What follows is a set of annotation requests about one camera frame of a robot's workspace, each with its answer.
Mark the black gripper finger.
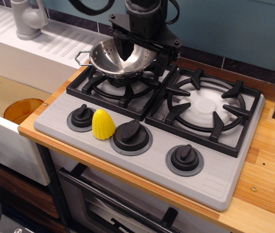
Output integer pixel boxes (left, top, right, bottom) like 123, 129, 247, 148
113, 34, 134, 61
154, 50, 171, 76

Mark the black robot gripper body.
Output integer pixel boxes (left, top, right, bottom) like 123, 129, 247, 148
109, 11, 182, 61

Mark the steel colander bowl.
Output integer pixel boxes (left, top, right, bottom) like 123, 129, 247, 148
75, 37, 155, 79

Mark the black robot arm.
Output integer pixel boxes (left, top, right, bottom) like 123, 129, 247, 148
109, 0, 182, 76

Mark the black left burner grate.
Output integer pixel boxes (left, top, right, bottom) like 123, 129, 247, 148
66, 63, 177, 121

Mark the black burner grate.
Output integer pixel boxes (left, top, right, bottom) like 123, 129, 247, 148
66, 63, 177, 121
146, 67, 265, 157

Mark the black right burner grate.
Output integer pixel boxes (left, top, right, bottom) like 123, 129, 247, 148
146, 67, 265, 157

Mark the yellow toy corn cob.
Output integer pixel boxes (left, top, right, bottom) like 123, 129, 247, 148
92, 109, 116, 140

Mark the black middle stove knob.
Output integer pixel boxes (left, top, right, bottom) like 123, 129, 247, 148
110, 119, 153, 156

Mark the black stove knob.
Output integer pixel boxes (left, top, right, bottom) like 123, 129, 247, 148
165, 144, 204, 177
66, 104, 95, 133
110, 119, 153, 156

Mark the black left stove knob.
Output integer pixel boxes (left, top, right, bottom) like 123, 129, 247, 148
66, 104, 95, 133

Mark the grey toy faucet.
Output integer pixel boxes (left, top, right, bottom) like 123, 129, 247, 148
10, 0, 48, 40

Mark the black right stove knob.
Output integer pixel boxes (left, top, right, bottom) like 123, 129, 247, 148
165, 144, 204, 177

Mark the white toy sink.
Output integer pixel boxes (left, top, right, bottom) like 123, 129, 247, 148
0, 5, 104, 186

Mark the grey toy stove top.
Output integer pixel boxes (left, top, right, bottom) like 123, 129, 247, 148
33, 63, 266, 211

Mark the orange plastic plate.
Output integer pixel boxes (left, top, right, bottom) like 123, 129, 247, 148
3, 98, 44, 125

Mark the toy oven door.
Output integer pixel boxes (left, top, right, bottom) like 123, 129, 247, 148
58, 163, 223, 233

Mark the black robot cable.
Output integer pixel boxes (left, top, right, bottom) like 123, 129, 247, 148
162, 0, 180, 25

